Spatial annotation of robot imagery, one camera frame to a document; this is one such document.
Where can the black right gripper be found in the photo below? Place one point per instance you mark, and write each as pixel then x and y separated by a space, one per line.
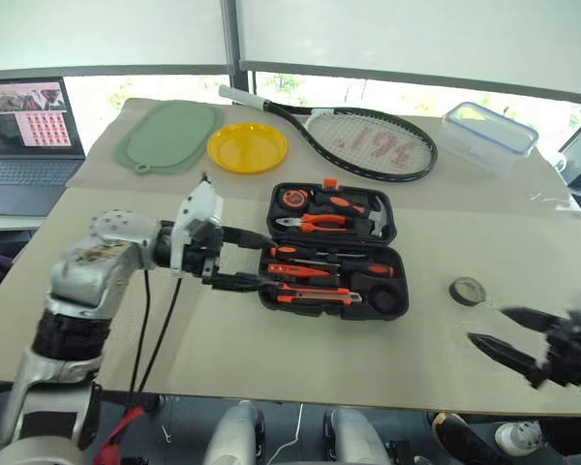
pixel 571 351

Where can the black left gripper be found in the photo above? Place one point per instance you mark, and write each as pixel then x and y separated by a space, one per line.
pixel 203 247

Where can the small orange black screwdriver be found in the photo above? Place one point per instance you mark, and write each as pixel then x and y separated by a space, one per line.
pixel 290 251

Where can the orange voltage tester pen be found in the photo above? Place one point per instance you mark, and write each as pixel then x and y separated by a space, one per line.
pixel 295 269

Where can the orange black utility knife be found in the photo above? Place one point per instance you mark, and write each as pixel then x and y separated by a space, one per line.
pixel 314 293

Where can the large orange black screwdriver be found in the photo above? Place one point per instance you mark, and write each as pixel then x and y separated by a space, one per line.
pixel 373 269

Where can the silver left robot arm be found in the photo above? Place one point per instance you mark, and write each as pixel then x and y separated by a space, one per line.
pixel 101 261

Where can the black tool case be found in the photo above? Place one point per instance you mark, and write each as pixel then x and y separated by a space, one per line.
pixel 385 298

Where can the orange black tape measure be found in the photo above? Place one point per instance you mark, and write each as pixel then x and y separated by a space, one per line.
pixel 293 198

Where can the grey tape roll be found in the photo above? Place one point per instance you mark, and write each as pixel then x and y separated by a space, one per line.
pixel 454 290

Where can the white shoe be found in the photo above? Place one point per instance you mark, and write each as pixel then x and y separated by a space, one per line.
pixel 518 436

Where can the yellow plastic plate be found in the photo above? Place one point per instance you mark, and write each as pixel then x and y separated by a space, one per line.
pixel 247 147

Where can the black shoe with tan sole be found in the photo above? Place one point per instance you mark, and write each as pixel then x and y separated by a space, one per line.
pixel 465 438

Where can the steel claw hammer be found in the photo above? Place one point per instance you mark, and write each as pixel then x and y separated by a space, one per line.
pixel 378 213

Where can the green silicone mat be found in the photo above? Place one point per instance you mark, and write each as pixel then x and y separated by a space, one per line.
pixel 169 135

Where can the black tennis racket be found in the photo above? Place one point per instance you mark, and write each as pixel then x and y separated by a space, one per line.
pixel 242 97

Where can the beige cover sheet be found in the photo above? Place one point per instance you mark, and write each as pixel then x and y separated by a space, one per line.
pixel 440 194

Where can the silver rounded robot shape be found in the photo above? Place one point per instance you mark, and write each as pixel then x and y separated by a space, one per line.
pixel 353 436
pixel 230 433

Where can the small white hook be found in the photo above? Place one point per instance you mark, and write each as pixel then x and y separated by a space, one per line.
pixel 166 436

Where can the clear container with blue lid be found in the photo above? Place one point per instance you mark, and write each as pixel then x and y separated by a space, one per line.
pixel 484 138

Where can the open grey laptop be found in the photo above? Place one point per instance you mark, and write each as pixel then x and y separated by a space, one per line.
pixel 29 174

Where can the white side desk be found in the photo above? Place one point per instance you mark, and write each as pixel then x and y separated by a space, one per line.
pixel 9 223

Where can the white roller blind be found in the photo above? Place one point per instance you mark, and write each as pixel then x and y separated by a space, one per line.
pixel 416 34
pixel 101 31

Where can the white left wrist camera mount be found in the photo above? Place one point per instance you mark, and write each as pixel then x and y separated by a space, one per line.
pixel 198 203

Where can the dark window post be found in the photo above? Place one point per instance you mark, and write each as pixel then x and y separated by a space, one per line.
pixel 232 43

